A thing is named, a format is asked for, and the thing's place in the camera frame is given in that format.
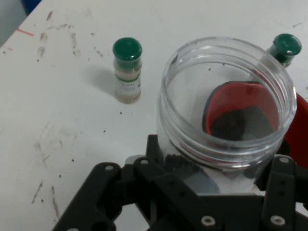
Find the clear plastic jar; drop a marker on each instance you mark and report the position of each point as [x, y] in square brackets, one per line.
[228, 154]

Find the green cap spice bottle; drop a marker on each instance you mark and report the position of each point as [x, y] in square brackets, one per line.
[287, 45]
[127, 72]

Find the red bowl black rim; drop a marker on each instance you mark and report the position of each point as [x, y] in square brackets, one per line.
[300, 120]

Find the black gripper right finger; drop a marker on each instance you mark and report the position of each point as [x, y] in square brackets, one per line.
[281, 192]

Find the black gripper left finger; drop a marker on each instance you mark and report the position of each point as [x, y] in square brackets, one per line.
[103, 192]

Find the black seeds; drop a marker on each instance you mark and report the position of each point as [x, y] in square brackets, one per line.
[240, 125]

